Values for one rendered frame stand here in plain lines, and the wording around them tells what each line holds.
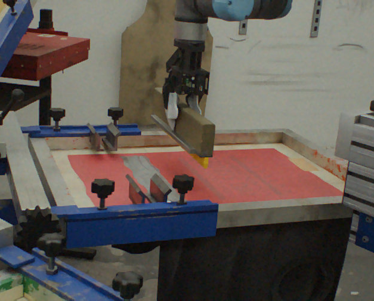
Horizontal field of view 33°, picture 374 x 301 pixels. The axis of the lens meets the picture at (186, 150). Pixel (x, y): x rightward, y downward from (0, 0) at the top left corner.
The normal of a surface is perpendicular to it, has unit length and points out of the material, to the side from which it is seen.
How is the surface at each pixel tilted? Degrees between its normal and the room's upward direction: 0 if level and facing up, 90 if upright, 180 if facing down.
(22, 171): 0
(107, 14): 90
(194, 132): 90
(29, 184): 0
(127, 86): 92
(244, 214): 90
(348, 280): 0
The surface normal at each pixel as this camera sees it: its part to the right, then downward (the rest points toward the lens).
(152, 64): 0.65, 0.22
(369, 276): 0.07, -0.95
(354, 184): -0.74, 0.15
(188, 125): -0.94, 0.04
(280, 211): 0.34, 0.30
